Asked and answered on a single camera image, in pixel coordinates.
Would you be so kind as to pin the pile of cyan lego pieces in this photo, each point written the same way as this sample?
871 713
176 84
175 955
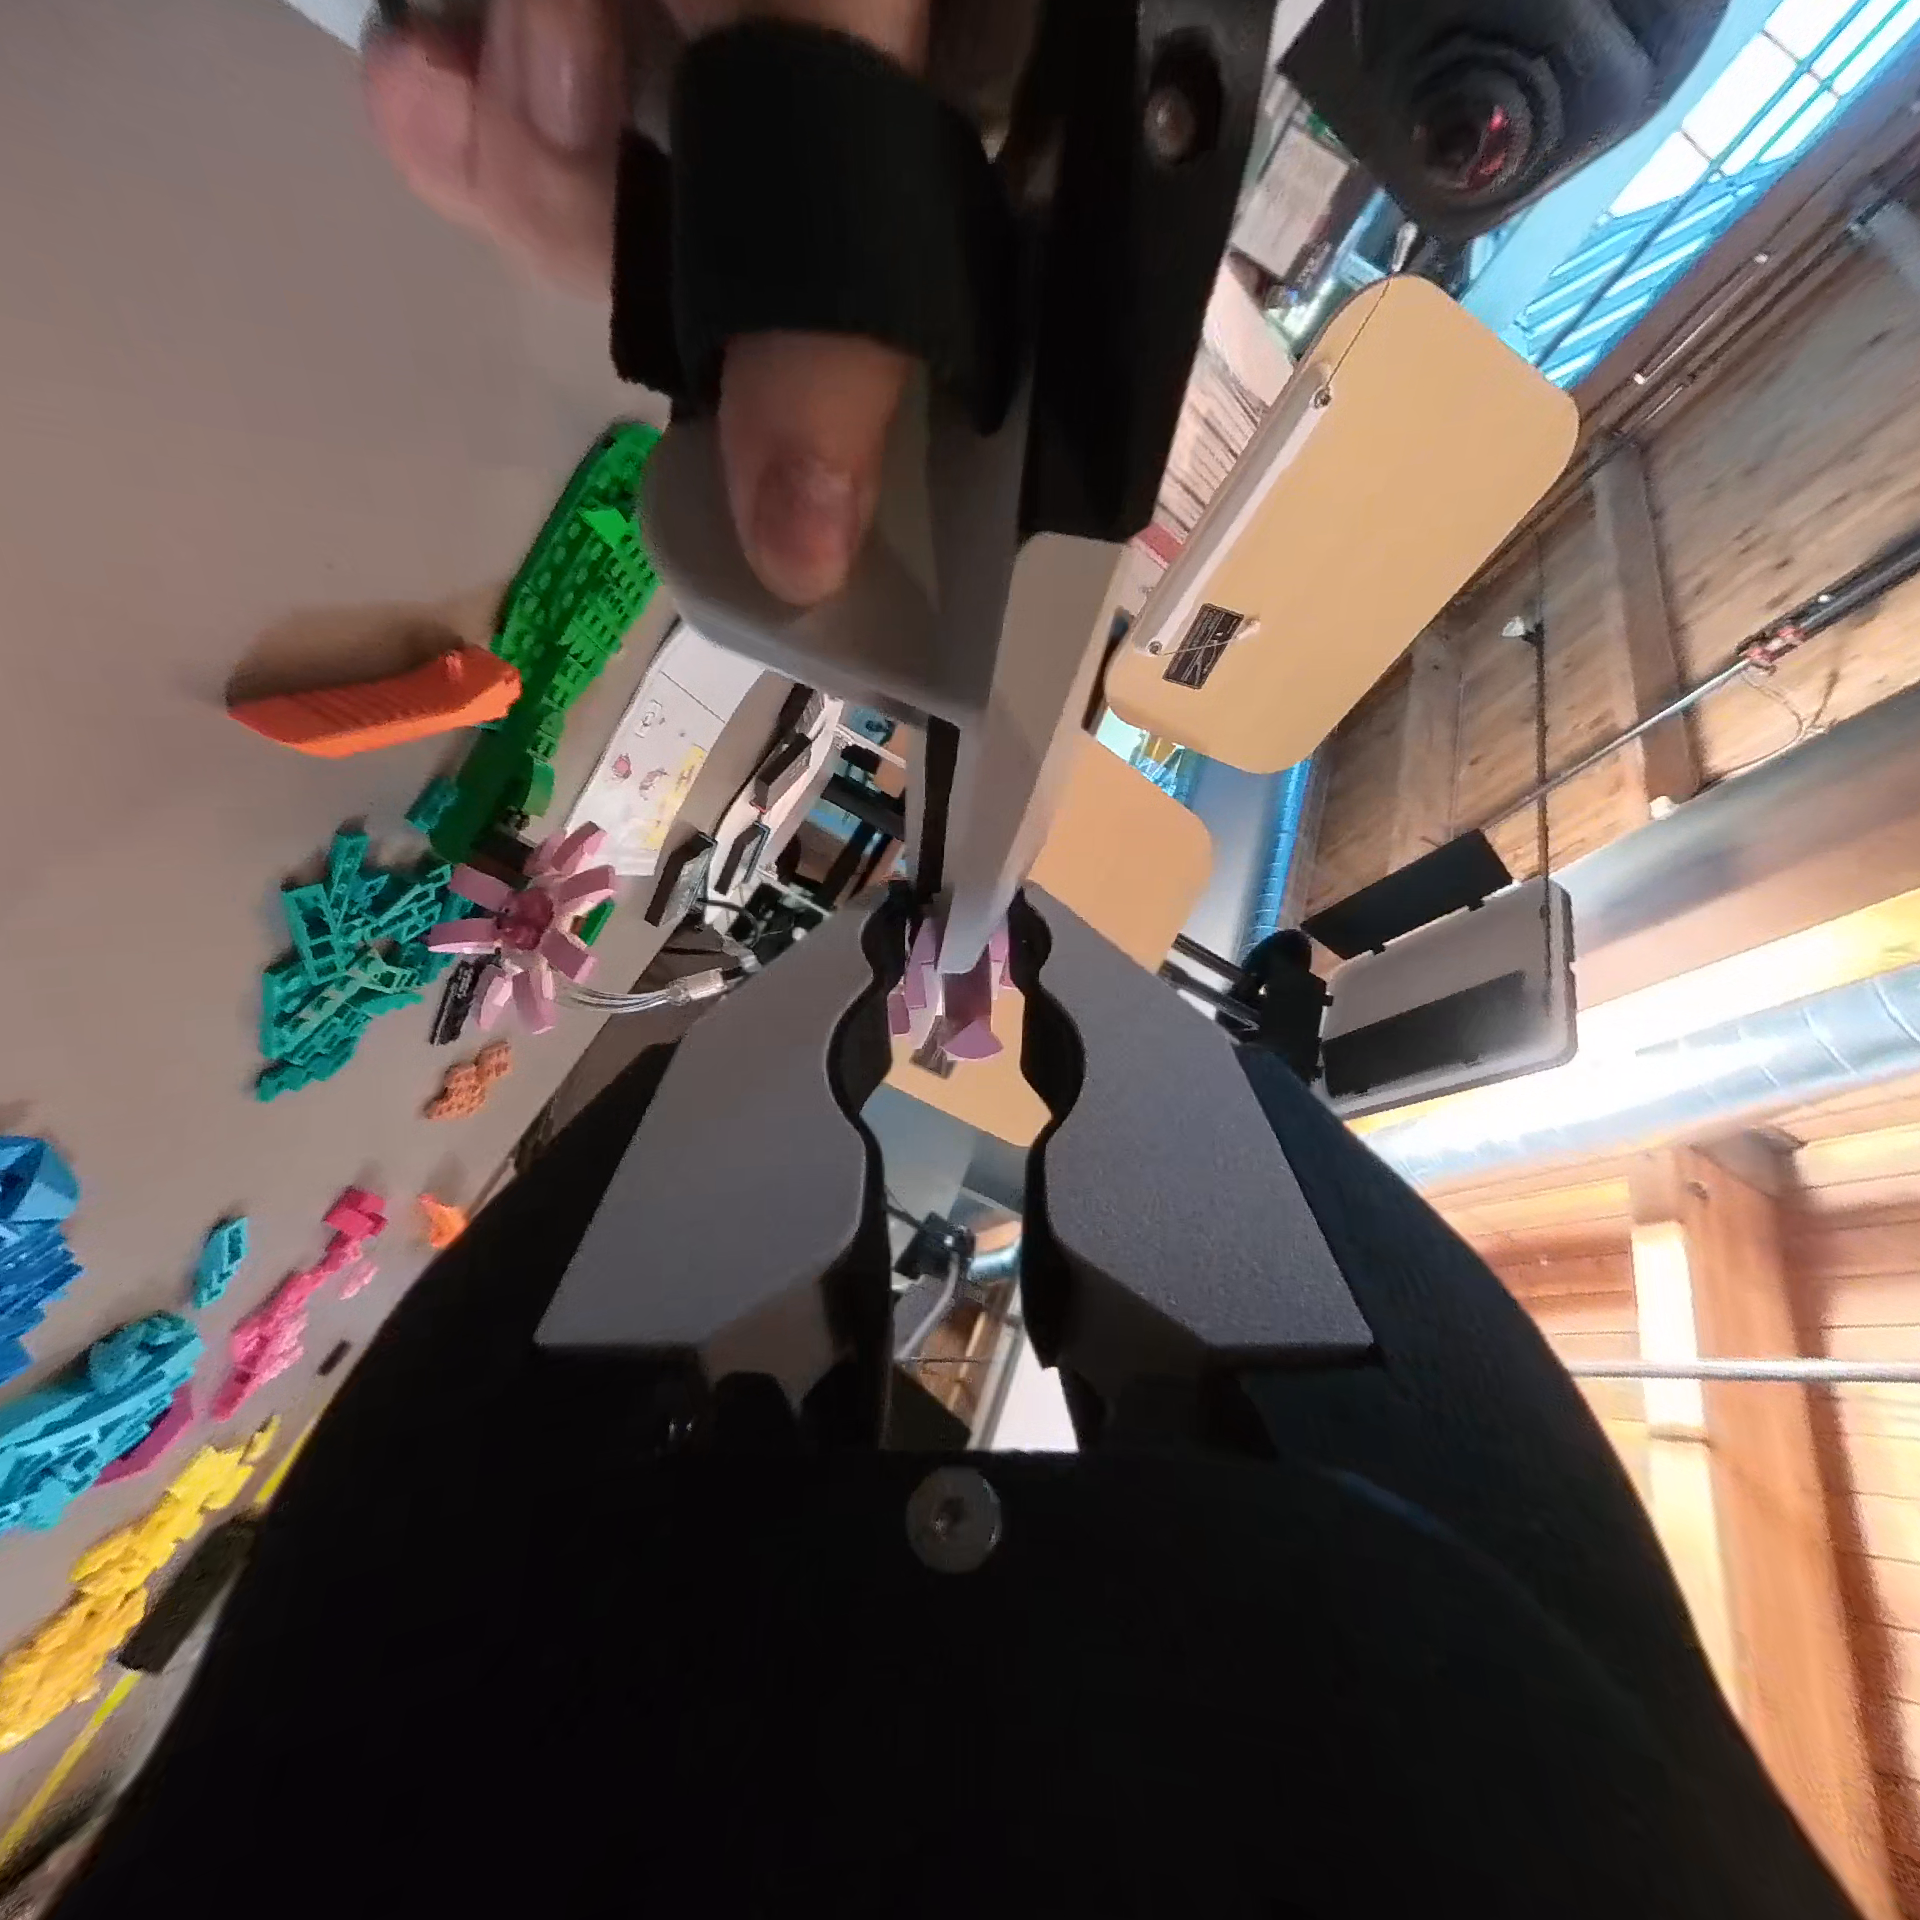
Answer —
90 1412

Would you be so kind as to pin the black hanging panel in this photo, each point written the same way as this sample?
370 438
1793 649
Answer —
1401 898

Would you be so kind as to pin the pink lego flower with stems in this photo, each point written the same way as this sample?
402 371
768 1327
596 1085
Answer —
524 922

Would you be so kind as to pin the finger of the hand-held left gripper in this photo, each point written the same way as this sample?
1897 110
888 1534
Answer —
1021 721

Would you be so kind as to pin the silver ventilation duct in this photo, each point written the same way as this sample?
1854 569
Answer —
1650 1060

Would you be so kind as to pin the pile of small orange pieces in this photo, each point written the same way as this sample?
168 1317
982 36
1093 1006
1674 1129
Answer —
469 1085

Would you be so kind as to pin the small pink lego flower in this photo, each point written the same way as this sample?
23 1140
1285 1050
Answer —
961 1020

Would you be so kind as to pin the pile of black lego pieces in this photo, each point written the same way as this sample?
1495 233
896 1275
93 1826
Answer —
189 1594

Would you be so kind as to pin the magenta lego piece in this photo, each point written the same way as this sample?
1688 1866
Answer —
150 1442

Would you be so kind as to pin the black camera battery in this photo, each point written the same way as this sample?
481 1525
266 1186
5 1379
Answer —
783 750
682 879

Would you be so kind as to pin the window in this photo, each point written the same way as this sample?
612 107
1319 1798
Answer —
1695 182

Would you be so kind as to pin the pile of pink lego pieces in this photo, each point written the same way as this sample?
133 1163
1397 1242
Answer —
284 1313

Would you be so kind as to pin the small orange lego piece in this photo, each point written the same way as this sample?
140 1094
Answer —
440 1220

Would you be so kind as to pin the pile of yellow lego pieces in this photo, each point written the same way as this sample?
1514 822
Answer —
105 1606

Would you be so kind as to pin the grey hanging panel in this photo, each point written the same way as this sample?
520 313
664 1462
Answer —
1447 998

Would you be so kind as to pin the lego instruction booklet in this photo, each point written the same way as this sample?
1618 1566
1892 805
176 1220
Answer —
661 750

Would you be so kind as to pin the yellow strip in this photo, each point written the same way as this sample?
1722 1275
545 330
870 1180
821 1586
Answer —
60 1763

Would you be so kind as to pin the green lego build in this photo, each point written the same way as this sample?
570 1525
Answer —
580 615

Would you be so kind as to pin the small teal lego piece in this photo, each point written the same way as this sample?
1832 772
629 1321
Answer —
220 1258

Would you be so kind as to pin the orange brick separator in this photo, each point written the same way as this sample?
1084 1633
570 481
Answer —
376 703

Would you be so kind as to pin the small black lego piece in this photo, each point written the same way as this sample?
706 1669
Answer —
450 998

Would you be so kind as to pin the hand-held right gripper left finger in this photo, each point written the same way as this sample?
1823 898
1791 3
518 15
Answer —
704 1172

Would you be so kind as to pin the large tan hanging panel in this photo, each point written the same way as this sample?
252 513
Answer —
1349 525

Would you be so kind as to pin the pile of teal lego pieces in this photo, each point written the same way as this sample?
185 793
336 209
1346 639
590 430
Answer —
340 962

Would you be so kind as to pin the pile of blue lego pieces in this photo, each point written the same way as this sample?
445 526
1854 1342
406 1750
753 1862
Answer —
31 1245

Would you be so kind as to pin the person's left hand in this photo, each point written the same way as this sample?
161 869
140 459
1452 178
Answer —
510 135

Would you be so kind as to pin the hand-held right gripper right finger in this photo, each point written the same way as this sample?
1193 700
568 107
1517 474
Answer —
1185 1186

